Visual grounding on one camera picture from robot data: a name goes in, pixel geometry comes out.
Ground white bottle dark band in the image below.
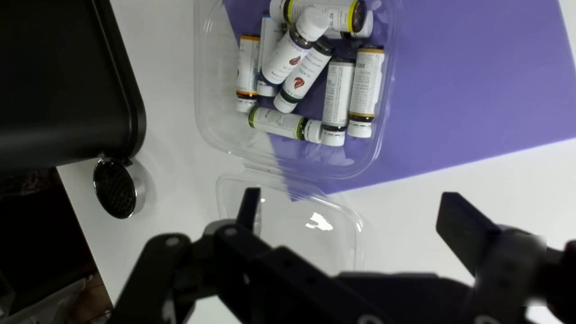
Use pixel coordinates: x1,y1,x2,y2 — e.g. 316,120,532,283
256,17,285,100

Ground purple mat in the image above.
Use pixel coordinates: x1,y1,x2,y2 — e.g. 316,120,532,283
222,0,576,204

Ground white bottle orange bands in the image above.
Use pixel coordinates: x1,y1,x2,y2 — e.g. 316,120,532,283
348,46,388,141
235,35,262,116

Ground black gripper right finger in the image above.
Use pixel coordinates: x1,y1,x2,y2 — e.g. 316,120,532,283
436,192,576,324

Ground black round knob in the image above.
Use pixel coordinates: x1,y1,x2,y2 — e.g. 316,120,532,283
93,157,150,222

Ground clear plastic clamshell container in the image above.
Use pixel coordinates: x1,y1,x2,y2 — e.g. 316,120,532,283
193,0,400,285

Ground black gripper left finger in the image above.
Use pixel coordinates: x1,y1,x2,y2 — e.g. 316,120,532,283
109,186,264,324

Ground white bottle white cap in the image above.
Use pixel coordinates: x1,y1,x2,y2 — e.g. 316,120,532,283
262,6,332,87

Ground black plastic bin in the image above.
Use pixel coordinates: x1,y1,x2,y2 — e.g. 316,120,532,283
0,0,150,177

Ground white bottle green band logo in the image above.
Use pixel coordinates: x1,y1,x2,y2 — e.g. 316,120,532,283
273,39,336,116

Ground white bottle yellow band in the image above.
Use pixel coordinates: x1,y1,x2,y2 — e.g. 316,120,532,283
269,0,375,40

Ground white bottle black band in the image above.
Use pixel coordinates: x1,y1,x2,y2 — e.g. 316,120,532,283
321,60,357,150

